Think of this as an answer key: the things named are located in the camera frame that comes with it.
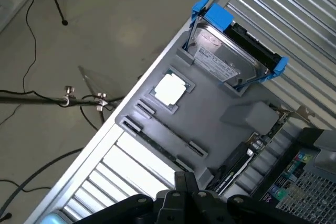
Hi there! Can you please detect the thin black floor cable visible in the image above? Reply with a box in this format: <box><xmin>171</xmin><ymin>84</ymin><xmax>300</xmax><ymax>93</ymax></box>
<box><xmin>0</xmin><ymin>179</ymin><xmax>50</xmax><ymax>193</ymax></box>
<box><xmin>22</xmin><ymin>0</ymin><xmax>37</xmax><ymax>95</ymax></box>

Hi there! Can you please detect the blue disk caddy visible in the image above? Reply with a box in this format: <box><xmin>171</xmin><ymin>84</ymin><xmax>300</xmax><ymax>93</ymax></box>
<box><xmin>183</xmin><ymin>0</ymin><xmax>289</xmax><ymax>96</ymax></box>

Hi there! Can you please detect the silver hard disk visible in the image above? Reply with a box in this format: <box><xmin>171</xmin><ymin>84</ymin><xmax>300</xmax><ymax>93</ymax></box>
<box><xmin>190</xmin><ymin>15</ymin><xmax>271</xmax><ymax>84</ymax></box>

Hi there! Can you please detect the grey parts rack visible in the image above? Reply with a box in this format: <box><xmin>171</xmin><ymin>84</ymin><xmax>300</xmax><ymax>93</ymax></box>
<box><xmin>114</xmin><ymin>30</ymin><xmax>280</xmax><ymax>190</ymax></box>

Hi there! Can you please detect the thick black floor cable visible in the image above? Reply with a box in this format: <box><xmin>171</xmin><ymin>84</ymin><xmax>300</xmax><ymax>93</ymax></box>
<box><xmin>10</xmin><ymin>147</ymin><xmax>85</xmax><ymax>210</ymax></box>

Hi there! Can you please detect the silver CPU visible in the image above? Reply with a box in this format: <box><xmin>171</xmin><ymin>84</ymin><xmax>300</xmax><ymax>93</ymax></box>
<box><xmin>153</xmin><ymin>73</ymin><xmax>191</xmax><ymax>106</ymax></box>

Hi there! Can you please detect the white cabinet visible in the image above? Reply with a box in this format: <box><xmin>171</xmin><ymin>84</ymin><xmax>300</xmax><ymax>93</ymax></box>
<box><xmin>0</xmin><ymin>0</ymin><xmax>34</xmax><ymax>32</ymax></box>

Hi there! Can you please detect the green graphics card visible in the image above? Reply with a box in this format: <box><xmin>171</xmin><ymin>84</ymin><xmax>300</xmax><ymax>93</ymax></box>
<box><xmin>209</xmin><ymin>104</ymin><xmax>316</xmax><ymax>196</ymax></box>

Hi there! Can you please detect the open PC case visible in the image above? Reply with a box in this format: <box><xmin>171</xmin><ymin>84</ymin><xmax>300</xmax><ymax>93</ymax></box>
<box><xmin>250</xmin><ymin>126</ymin><xmax>336</xmax><ymax>224</ymax></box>

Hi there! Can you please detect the black stand with clamps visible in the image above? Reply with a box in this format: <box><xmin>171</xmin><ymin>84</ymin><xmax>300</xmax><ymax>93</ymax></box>
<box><xmin>0</xmin><ymin>84</ymin><xmax>125</xmax><ymax>126</ymax></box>

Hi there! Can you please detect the clear plastic plate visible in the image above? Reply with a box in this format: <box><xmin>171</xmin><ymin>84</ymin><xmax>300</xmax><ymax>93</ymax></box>
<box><xmin>78</xmin><ymin>65</ymin><xmax>127</xmax><ymax>104</ymax></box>

